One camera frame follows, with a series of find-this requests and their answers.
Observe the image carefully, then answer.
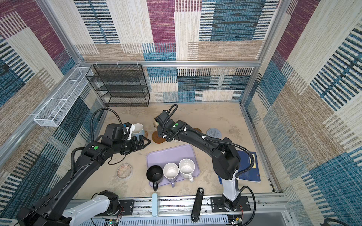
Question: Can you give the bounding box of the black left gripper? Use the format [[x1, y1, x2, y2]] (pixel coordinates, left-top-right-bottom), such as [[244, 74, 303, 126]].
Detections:
[[113, 135, 152, 155]]

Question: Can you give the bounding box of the white mug blue handle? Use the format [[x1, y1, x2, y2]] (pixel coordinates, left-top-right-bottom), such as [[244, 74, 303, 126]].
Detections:
[[132, 123, 145, 140]]

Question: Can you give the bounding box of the dark brown wooden coaster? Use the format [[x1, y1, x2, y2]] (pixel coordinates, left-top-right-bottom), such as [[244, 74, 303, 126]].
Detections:
[[152, 131, 166, 144]]

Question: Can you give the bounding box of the blue-grey woven round coaster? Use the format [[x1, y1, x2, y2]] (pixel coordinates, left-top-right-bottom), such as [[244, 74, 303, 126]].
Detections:
[[206, 128, 222, 139]]

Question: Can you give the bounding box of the beige ceramic mug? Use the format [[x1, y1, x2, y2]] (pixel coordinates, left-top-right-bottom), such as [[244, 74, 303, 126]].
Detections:
[[153, 120, 159, 130]]

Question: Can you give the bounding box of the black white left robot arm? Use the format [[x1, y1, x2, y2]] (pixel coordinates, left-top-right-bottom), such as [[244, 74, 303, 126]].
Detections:
[[16, 136, 151, 226]]

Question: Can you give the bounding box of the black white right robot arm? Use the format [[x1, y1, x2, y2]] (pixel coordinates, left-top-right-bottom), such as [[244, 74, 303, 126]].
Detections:
[[157, 125, 255, 211]]

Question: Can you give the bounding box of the lavender plastic tray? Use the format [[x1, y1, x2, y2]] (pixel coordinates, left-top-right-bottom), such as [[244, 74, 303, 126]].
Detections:
[[146, 144, 200, 178]]

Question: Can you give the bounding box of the clear glass petri dish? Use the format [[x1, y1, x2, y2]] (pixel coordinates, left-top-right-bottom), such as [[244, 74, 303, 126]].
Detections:
[[117, 163, 133, 180]]

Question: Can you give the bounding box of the black mug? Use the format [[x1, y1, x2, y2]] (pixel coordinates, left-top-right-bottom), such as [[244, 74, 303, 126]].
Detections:
[[146, 165, 163, 192]]

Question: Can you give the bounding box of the white speckled mug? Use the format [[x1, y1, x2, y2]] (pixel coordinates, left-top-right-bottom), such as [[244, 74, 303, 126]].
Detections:
[[178, 158, 195, 183]]

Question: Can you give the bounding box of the light blue plastic bar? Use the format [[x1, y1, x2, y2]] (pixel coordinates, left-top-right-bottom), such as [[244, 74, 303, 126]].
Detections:
[[151, 193, 158, 218]]

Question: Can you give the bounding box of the blue book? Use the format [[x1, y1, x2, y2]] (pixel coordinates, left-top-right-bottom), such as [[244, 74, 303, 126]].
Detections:
[[219, 150, 261, 185]]

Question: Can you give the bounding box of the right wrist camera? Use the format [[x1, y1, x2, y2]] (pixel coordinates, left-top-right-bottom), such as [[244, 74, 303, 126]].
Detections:
[[155, 110, 170, 127]]

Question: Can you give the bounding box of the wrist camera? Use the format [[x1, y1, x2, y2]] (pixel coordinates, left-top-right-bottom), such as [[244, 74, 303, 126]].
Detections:
[[113, 123, 135, 140], [155, 110, 170, 127]]

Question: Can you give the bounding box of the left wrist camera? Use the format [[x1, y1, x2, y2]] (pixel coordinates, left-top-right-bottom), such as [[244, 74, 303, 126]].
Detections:
[[113, 123, 135, 140]]

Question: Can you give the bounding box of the white mug lavender handle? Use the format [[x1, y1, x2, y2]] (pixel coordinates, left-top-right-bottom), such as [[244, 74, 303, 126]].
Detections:
[[163, 163, 179, 188]]

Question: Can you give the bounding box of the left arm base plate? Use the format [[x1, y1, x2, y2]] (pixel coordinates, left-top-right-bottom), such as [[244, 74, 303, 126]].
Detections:
[[96, 199, 135, 217]]

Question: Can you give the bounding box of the black wire shelf rack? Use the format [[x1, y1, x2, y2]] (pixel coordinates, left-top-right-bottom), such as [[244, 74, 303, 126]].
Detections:
[[85, 64, 150, 107]]

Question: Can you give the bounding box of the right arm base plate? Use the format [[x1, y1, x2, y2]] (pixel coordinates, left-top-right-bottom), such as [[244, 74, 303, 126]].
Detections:
[[209, 196, 251, 212]]

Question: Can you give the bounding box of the white wire mesh basket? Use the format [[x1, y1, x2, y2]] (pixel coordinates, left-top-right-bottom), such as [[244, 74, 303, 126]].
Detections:
[[34, 67, 93, 127]]

